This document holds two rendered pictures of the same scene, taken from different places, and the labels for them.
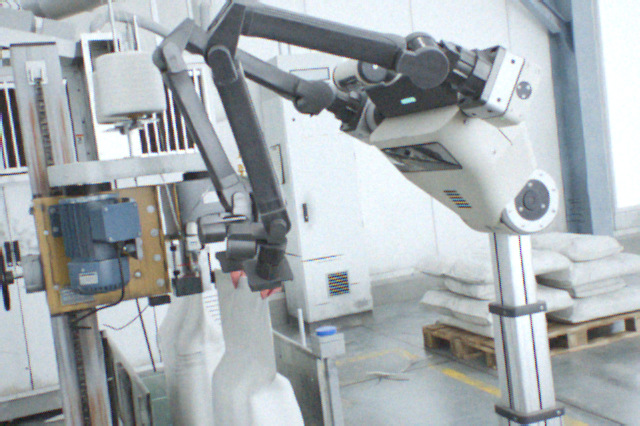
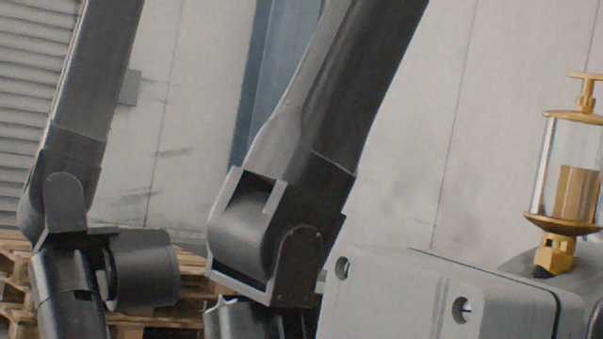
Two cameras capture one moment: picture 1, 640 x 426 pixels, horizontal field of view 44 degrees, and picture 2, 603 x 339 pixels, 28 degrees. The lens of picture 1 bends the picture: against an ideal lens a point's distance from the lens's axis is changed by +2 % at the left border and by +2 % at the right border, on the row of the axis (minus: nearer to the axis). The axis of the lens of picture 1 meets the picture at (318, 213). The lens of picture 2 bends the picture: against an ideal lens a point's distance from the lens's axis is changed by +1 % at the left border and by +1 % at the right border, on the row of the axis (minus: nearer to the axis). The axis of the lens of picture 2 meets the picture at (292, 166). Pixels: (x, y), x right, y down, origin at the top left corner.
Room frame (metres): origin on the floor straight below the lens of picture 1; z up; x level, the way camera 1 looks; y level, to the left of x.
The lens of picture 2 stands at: (2.75, 0.00, 1.37)
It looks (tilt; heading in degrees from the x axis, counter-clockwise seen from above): 3 degrees down; 165
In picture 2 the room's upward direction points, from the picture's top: 10 degrees clockwise
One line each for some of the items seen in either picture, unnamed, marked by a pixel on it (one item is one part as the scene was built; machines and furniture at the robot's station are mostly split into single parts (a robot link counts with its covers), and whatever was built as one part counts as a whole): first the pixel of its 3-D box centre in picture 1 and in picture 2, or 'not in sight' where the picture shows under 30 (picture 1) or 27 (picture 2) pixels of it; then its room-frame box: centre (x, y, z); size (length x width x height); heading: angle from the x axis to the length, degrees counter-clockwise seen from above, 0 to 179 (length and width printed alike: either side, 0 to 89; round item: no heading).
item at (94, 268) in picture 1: (95, 243); not in sight; (2.05, 0.58, 1.21); 0.15 x 0.15 x 0.25
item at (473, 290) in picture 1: (484, 282); not in sight; (5.00, -1.00, 0.44); 0.66 x 0.42 x 0.14; 15
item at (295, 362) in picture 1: (274, 381); not in sight; (2.95, 0.24, 0.54); 1.05 x 0.02 x 0.41; 21
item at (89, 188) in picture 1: (87, 189); not in sight; (2.05, 0.58, 1.35); 0.12 x 0.12 x 0.04
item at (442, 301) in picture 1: (475, 295); not in sight; (5.19, -0.97, 0.32); 0.67 x 0.42 x 0.14; 115
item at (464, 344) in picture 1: (533, 328); not in sight; (5.13, -1.31, 0.07); 1.20 x 0.82 x 0.14; 113
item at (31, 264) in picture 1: (31, 273); not in sight; (2.19, 0.81, 1.14); 0.11 x 0.06 x 0.11; 21
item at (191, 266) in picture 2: not in sight; (104, 263); (-3.64, 0.82, 0.36); 1.20 x 0.82 x 0.14; 107
